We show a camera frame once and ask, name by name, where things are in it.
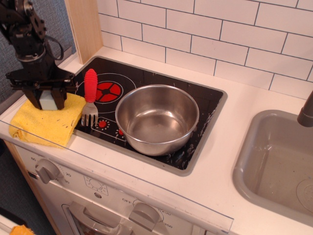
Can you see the grey cube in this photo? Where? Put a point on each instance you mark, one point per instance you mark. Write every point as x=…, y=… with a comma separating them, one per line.
x=47, y=102

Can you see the red handled toy fork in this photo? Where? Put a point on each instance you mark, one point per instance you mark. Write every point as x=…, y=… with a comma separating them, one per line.
x=90, y=111

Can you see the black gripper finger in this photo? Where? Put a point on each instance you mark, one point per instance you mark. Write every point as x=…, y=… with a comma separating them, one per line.
x=34, y=97
x=59, y=96

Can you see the grey faucet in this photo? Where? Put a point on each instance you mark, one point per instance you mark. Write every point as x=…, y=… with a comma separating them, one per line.
x=305, y=117

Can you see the grey toy sink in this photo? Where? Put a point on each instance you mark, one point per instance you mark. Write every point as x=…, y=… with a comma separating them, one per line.
x=274, y=169

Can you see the wooden side post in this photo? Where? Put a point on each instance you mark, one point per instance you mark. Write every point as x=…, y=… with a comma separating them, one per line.
x=85, y=26

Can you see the left grey oven knob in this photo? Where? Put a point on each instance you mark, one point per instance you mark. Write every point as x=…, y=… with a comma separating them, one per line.
x=46, y=170

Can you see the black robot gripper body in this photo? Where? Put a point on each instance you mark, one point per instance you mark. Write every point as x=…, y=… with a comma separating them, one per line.
x=40, y=72

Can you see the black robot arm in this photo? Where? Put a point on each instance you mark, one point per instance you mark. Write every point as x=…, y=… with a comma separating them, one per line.
x=24, y=29

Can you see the stainless steel pot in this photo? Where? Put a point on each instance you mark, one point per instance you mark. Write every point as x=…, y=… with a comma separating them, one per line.
x=157, y=120

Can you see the right grey oven knob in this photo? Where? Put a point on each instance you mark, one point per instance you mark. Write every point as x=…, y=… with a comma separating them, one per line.
x=144, y=216

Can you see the black toy stove top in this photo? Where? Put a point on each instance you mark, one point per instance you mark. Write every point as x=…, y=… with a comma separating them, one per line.
x=115, y=80

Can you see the orange cloth on floor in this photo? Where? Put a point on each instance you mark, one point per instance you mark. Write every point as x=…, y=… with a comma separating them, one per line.
x=21, y=230

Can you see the yellow cloth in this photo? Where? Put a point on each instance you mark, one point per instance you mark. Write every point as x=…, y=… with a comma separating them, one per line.
x=49, y=128

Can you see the grey oven door handle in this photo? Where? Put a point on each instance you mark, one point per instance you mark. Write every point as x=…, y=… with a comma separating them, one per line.
x=96, y=221

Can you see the grey oven knob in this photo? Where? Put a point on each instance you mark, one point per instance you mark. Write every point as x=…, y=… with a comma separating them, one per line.
x=46, y=170
x=144, y=216

